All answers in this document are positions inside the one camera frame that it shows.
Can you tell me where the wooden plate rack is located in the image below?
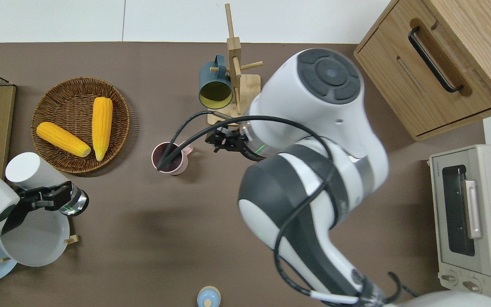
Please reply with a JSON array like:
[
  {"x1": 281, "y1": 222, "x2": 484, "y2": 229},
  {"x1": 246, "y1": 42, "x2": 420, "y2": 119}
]
[{"x1": 0, "y1": 234, "x2": 79, "y2": 263}]

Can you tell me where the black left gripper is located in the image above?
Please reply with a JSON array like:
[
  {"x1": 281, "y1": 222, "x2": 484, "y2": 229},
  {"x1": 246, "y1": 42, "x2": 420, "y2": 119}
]
[{"x1": 0, "y1": 182, "x2": 74, "y2": 235}]

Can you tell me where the dark teal mug yellow inside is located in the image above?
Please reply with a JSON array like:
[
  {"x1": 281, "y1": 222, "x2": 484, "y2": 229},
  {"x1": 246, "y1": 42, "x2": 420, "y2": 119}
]
[{"x1": 198, "y1": 54, "x2": 233, "y2": 110}]

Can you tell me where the yellow corn cob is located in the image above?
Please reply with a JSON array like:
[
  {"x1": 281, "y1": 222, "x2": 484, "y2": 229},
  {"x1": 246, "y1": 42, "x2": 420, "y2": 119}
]
[
  {"x1": 92, "y1": 97, "x2": 113, "y2": 162},
  {"x1": 37, "y1": 122, "x2": 91, "y2": 158}
]

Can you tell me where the wooden mug tree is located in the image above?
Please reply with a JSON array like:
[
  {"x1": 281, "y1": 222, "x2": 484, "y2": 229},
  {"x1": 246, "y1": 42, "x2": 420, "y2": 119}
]
[{"x1": 208, "y1": 3, "x2": 264, "y2": 126}]

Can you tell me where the round brown wicker tray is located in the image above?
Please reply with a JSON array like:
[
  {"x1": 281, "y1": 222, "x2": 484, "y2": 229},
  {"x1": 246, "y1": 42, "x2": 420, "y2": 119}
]
[{"x1": 31, "y1": 77, "x2": 130, "y2": 174}]

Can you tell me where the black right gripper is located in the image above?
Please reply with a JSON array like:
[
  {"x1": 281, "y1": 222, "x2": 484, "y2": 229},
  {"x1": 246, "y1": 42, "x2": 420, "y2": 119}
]
[{"x1": 205, "y1": 128, "x2": 265, "y2": 162}]

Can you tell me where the pink mug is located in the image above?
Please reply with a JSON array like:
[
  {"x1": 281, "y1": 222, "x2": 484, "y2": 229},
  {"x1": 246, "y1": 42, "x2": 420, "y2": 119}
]
[{"x1": 151, "y1": 141, "x2": 194, "y2": 175}]

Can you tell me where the white bottle with glass base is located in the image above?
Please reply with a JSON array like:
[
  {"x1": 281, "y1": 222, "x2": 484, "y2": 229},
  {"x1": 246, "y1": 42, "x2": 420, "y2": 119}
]
[{"x1": 6, "y1": 152, "x2": 89, "y2": 217}]

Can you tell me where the grey plate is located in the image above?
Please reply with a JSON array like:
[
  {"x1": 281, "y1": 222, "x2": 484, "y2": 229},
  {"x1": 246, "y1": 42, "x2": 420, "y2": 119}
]
[{"x1": 0, "y1": 205, "x2": 70, "y2": 267}]

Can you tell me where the brown table mat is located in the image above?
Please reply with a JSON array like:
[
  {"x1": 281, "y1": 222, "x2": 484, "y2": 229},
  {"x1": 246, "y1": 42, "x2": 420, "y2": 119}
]
[{"x1": 0, "y1": 42, "x2": 487, "y2": 307}]

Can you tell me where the wooden cabinet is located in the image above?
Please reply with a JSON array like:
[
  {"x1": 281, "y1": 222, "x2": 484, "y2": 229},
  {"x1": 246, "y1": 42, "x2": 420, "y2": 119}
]
[{"x1": 353, "y1": 0, "x2": 491, "y2": 142}]

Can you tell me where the black cabinet handle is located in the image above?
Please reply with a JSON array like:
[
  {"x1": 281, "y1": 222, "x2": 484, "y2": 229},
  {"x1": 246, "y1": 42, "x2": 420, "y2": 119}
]
[{"x1": 408, "y1": 26, "x2": 464, "y2": 93}]

